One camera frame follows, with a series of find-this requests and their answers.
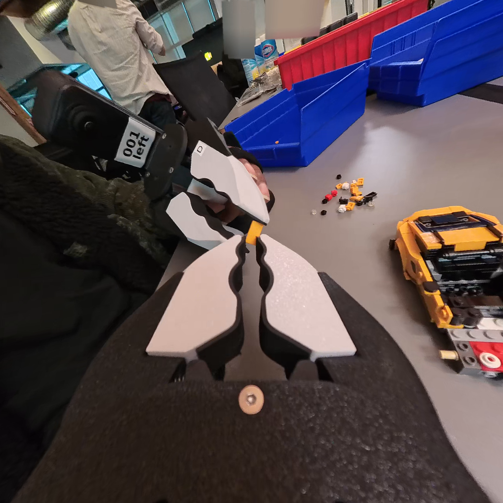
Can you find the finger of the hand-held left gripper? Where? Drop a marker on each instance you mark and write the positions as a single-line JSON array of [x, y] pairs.
[[232, 177], [184, 220]]

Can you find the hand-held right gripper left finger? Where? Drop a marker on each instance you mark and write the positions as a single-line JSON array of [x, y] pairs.
[[196, 310]]

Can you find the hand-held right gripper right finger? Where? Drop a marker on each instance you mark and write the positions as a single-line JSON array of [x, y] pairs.
[[306, 314]]

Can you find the small orange lego brick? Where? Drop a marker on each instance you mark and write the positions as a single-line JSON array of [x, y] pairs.
[[254, 232]]

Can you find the orange black lego piece pile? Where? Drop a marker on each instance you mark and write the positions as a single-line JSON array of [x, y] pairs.
[[349, 196]]

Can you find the yellow lego car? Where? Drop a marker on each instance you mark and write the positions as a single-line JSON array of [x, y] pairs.
[[452, 267]]

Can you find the clear plastic bag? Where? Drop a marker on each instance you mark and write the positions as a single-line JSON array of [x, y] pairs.
[[259, 88]]

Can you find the black office chair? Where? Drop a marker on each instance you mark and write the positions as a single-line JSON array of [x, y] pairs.
[[196, 90]]

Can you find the disinfectant wipes canister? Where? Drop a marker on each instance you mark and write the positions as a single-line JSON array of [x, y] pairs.
[[248, 72], [266, 55]]

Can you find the red storage bin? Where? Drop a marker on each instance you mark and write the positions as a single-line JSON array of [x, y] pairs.
[[334, 59]]

